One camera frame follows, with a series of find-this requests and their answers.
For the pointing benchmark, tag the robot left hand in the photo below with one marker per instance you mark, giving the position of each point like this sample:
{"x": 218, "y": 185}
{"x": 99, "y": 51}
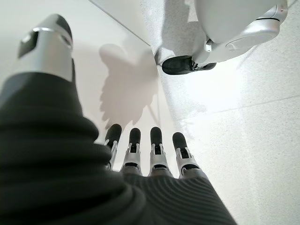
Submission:
{"x": 58, "y": 175}

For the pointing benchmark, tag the white cabinet door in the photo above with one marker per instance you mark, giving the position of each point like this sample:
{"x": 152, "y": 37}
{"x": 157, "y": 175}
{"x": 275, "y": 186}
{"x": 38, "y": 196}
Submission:
{"x": 112, "y": 35}

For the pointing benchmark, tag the white robot left leg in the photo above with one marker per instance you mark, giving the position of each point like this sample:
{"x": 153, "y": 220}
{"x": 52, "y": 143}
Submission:
{"x": 229, "y": 23}

